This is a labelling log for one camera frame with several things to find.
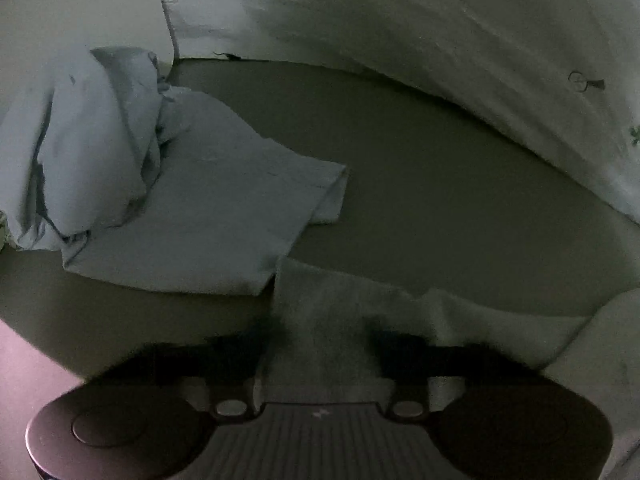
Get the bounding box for light blue garment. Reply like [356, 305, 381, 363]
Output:
[0, 45, 351, 297]

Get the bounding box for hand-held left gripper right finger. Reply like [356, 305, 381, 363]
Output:
[371, 321, 547, 419]

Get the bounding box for grey-white cloth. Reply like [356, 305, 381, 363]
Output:
[255, 255, 593, 406]

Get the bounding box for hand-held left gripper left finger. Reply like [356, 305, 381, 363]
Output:
[89, 321, 282, 419]

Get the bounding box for white printed blanket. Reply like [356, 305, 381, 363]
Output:
[150, 0, 640, 480]

